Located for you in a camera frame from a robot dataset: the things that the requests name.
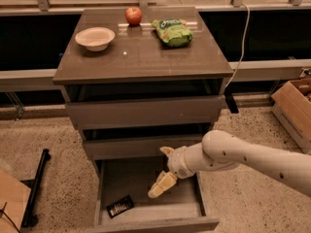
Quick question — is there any black thin cable left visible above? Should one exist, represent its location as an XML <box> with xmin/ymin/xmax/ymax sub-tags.
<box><xmin>0</xmin><ymin>202</ymin><xmax>21</xmax><ymax>233</ymax></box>

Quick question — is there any top grey drawer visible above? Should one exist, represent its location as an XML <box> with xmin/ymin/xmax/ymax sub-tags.
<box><xmin>66</xmin><ymin>96</ymin><xmax>225</xmax><ymax>129</ymax></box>

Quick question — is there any grey drawer cabinet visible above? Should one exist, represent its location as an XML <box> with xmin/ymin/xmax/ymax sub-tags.
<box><xmin>52</xmin><ymin>6</ymin><xmax>234</xmax><ymax>233</ymax></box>

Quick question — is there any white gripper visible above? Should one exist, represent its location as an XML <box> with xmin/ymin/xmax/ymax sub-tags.
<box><xmin>148</xmin><ymin>147</ymin><xmax>194</xmax><ymax>198</ymax></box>

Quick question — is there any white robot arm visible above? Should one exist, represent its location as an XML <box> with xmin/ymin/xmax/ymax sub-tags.
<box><xmin>148</xmin><ymin>130</ymin><xmax>311</xmax><ymax>198</ymax></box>

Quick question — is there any black power adapter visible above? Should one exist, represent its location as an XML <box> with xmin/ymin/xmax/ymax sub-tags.
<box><xmin>225</xmin><ymin>94</ymin><xmax>239</xmax><ymax>114</ymax></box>

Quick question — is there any bottom open grey drawer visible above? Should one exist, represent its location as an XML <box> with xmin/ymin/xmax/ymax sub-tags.
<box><xmin>85</xmin><ymin>155</ymin><xmax>220</xmax><ymax>233</ymax></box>

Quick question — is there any green chip bag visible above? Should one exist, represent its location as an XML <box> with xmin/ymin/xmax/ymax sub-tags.
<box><xmin>151</xmin><ymin>18</ymin><xmax>193</xmax><ymax>48</ymax></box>

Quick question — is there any black metal stand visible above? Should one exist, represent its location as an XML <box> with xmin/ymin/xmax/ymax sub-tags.
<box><xmin>21</xmin><ymin>149</ymin><xmax>51</xmax><ymax>227</ymax></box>

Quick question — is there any middle grey drawer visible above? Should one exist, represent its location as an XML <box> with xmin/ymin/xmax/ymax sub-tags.
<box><xmin>84</xmin><ymin>134</ymin><xmax>202</xmax><ymax>160</ymax></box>

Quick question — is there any cardboard box right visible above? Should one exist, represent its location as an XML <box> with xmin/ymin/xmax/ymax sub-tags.
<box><xmin>272</xmin><ymin>78</ymin><xmax>311</xmax><ymax>154</ymax></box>

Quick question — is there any red apple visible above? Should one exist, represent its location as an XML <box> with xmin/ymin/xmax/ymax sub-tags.
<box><xmin>125</xmin><ymin>7</ymin><xmax>142</xmax><ymax>25</ymax></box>

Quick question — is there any white paper bowl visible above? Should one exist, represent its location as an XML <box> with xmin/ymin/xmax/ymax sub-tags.
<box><xmin>75</xmin><ymin>27</ymin><xmax>115</xmax><ymax>51</ymax></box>

